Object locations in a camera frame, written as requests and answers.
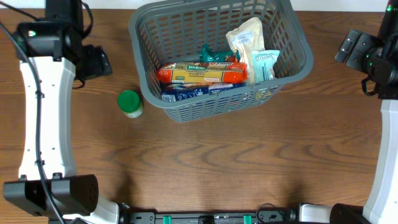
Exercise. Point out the black mounting rail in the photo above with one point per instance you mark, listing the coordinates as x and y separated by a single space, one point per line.
264 216

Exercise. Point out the cream plastic food bag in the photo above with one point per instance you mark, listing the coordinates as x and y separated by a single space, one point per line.
243 40

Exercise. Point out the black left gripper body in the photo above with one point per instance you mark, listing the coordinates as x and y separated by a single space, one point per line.
92 63

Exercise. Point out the green lid jar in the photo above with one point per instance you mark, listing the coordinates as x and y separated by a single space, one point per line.
130 104

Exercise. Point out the green Nescafe coffee bag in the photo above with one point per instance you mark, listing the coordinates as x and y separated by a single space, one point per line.
207 55

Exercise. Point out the blue tissue pack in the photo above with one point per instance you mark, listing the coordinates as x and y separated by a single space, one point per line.
183 91

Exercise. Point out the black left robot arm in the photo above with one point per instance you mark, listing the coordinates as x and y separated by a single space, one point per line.
52 56

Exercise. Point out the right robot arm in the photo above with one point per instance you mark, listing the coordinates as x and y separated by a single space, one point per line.
375 56

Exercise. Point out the grey plastic basket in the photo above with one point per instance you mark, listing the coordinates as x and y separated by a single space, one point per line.
197 59

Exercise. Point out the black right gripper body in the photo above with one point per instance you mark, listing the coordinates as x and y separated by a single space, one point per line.
352 50

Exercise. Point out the light blue tissue packet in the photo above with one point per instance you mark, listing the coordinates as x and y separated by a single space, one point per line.
263 62

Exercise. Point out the San Remo spaghetti packet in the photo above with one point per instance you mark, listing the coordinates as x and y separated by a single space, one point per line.
203 72

